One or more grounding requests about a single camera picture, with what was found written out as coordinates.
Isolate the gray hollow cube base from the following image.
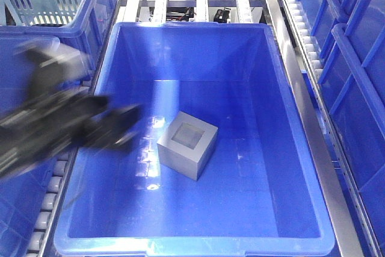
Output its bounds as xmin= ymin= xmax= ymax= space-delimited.
xmin=157 ymin=111 xmax=218 ymax=181

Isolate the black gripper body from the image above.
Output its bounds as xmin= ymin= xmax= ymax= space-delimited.
xmin=1 ymin=40 xmax=143 ymax=179

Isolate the blue bin left of target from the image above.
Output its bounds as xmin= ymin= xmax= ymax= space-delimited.
xmin=1 ymin=0 xmax=117 ymax=256

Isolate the blue bin of target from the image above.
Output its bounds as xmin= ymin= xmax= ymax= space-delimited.
xmin=1 ymin=0 xmax=117 ymax=256
xmin=296 ymin=0 xmax=384 ymax=250

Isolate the steel roller rail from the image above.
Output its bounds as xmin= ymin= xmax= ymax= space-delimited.
xmin=265 ymin=0 xmax=384 ymax=256

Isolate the blue bin right of target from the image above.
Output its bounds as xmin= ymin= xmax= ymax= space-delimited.
xmin=296 ymin=0 xmax=384 ymax=250

